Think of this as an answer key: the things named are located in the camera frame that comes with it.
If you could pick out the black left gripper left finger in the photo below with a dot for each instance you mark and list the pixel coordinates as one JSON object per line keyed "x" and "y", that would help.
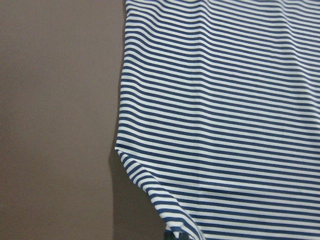
{"x": 168, "y": 235}

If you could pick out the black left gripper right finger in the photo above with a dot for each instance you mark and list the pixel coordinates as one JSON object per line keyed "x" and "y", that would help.
{"x": 184, "y": 236}

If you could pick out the navy white striped polo shirt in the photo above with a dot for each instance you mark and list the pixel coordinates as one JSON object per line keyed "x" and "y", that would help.
{"x": 219, "y": 116}

